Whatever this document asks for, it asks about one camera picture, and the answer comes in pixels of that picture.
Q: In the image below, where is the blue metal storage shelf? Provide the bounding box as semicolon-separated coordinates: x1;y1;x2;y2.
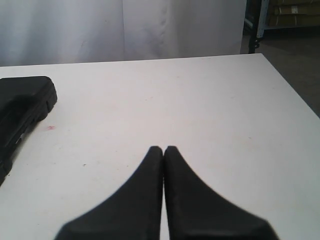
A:
244;0;320;38

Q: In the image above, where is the black plastic tool case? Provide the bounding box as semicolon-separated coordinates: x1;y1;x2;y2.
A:
0;76;58;183

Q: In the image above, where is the white backdrop curtain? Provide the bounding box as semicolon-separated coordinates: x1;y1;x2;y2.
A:
0;0;247;66

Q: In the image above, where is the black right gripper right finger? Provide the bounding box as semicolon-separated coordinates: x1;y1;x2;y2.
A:
164;146;279;240

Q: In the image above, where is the black metal stand pole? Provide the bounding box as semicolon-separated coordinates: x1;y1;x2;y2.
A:
248;0;261;54

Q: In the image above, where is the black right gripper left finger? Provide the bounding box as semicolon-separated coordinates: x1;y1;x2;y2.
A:
55;146;164;240

